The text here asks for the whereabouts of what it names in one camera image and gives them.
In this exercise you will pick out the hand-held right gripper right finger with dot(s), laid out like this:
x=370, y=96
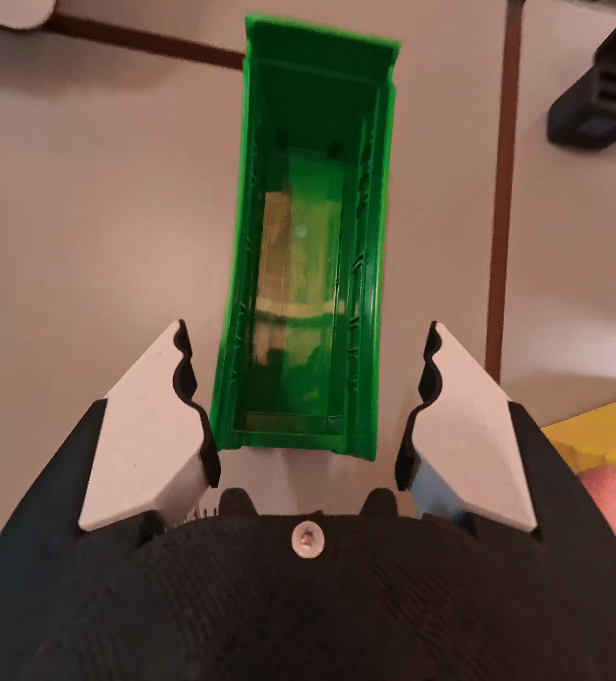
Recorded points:
x=472, y=457

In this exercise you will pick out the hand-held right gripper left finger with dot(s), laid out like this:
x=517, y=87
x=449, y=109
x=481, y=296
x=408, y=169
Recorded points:
x=143, y=457

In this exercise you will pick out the green plastic bin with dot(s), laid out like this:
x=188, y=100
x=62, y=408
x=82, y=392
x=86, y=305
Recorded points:
x=313, y=133

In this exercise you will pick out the yellow plastic bin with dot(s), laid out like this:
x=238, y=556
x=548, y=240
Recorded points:
x=600, y=431

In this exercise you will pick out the pink object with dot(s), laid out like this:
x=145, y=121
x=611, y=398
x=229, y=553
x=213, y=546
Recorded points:
x=605, y=500

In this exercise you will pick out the black charging dock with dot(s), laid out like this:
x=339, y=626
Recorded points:
x=600, y=96

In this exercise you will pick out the white plastic box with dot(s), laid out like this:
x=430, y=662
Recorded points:
x=4, y=13

